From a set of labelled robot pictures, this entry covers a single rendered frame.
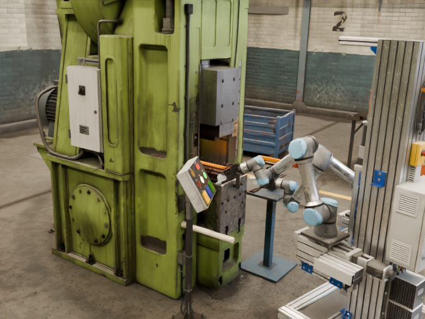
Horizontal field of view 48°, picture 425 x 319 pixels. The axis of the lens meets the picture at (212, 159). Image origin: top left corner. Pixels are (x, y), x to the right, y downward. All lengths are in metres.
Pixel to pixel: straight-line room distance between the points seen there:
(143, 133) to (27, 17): 6.23
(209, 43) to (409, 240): 1.89
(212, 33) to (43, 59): 6.52
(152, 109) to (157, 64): 0.33
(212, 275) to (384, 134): 1.82
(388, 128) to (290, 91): 8.89
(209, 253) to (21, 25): 6.63
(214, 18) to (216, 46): 0.20
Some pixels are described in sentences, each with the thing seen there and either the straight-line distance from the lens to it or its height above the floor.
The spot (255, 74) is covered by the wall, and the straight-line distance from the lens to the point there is 12.14.
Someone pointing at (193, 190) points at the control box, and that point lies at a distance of 3.00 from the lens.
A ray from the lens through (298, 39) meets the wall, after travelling 11.58.
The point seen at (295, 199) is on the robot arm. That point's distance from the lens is 3.33.
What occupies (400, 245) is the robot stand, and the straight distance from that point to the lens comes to 2.99.
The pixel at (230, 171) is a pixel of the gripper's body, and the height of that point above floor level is 1.14.
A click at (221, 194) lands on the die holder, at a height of 0.84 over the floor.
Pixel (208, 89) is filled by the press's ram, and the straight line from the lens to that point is 3.46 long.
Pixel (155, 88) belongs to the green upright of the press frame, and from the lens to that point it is 3.51.
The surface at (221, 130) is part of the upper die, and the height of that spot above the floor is 1.32.
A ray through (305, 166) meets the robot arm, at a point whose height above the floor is 1.28.
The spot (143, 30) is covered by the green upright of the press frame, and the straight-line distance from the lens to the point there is 3.48.
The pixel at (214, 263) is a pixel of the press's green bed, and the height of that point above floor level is 0.25.
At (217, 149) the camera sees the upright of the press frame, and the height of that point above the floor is 1.06.
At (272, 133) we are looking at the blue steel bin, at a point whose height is 0.44.
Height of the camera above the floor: 2.11
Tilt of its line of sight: 16 degrees down
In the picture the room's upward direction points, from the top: 2 degrees clockwise
